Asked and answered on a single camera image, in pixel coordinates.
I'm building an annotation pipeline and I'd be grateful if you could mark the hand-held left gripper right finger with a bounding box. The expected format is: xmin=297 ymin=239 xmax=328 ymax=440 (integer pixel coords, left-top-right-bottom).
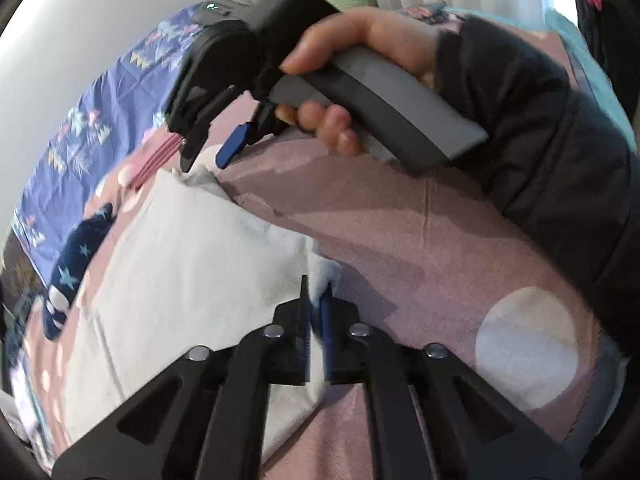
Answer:
xmin=317 ymin=285 xmax=583 ymax=480

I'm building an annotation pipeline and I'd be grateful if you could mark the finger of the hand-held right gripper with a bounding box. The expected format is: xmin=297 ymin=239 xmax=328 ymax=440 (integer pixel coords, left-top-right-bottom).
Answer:
xmin=179 ymin=87 xmax=241 ymax=173
xmin=215 ymin=100 xmax=282 ymax=170

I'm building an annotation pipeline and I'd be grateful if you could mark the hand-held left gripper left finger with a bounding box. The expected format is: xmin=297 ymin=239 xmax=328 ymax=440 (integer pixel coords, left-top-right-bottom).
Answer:
xmin=52 ymin=275 xmax=313 ymax=480

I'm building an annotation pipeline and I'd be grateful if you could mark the pale grey long-sleeve shirt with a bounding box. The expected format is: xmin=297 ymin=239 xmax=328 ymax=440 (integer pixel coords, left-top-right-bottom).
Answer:
xmin=65 ymin=167 xmax=343 ymax=461

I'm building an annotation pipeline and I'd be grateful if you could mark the person's right forearm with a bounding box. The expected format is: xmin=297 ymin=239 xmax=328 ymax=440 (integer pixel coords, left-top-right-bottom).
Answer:
xmin=432 ymin=15 xmax=640 ymax=356

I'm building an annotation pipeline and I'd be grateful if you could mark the person's right hand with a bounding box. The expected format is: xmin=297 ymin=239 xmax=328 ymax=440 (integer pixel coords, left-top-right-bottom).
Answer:
xmin=275 ymin=7 xmax=443 ymax=158

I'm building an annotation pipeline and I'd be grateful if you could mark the pink folded garment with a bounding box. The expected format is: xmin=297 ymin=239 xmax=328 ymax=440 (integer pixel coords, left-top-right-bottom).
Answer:
xmin=127 ymin=132 xmax=183 ymax=191

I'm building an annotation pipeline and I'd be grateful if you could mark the blue tree print sheet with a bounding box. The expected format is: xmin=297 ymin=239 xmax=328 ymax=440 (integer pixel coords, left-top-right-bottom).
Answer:
xmin=10 ymin=2 xmax=216 ymax=266

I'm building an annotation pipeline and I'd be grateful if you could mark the pink polka dot blanket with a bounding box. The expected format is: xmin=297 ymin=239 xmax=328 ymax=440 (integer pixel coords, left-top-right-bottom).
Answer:
xmin=10 ymin=7 xmax=636 ymax=480

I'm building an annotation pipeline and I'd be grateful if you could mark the navy star print fleece garment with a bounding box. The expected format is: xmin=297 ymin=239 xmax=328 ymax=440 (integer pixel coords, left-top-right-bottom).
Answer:
xmin=40 ymin=203 xmax=115 ymax=340

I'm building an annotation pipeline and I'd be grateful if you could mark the floral patterned cloth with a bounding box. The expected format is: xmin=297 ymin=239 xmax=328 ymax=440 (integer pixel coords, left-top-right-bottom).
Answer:
xmin=402 ymin=1 xmax=463 ymax=25

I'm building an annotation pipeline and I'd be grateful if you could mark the dark teal fuzzy blanket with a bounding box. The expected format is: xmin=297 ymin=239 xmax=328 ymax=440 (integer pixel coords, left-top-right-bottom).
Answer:
xmin=5 ymin=290 xmax=46 ymax=351

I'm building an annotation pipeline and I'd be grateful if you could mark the light blue bed sheet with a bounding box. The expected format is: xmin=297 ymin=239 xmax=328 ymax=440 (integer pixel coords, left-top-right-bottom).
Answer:
xmin=542 ymin=10 xmax=633 ymax=141

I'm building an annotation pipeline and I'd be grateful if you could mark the dark cloth with pink patch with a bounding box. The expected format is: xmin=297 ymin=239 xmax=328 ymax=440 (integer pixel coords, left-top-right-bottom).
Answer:
xmin=572 ymin=0 xmax=626 ymax=76

